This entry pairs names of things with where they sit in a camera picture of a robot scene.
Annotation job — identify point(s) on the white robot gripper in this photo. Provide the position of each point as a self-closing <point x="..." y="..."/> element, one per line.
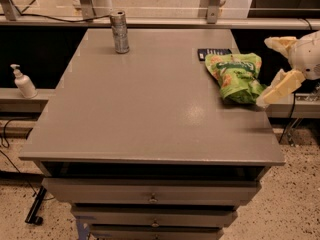
<point x="307" y="59"/>

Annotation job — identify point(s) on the green rice chip bag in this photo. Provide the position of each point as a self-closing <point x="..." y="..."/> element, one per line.
<point x="237" y="76"/>

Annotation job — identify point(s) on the blue rxbar blueberry bar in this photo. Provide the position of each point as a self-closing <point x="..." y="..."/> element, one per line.
<point x="203" y="52"/>

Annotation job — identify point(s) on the grey drawer cabinet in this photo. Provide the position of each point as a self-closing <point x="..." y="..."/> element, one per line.
<point x="153" y="113"/>

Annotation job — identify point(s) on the silver metal can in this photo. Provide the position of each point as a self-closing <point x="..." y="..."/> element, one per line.
<point x="119" y="30"/>

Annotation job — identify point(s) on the top grey drawer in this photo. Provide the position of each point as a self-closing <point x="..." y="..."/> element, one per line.
<point x="152" y="192"/>

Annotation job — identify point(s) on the grey drawer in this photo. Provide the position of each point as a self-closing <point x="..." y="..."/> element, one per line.
<point x="152" y="192"/>
<point x="155" y="216"/>
<point x="148" y="233"/>

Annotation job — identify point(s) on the middle grey drawer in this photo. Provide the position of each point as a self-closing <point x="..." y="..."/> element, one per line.
<point x="155" y="216"/>

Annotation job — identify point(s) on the bottom grey drawer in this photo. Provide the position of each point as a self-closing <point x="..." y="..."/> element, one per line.
<point x="148" y="233"/>

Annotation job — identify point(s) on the white pump bottle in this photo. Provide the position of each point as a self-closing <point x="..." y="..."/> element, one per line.
<point x="23" y="82"/>

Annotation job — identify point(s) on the black metal floor stand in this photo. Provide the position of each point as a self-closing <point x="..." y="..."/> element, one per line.
<point x="33" y="217"/>

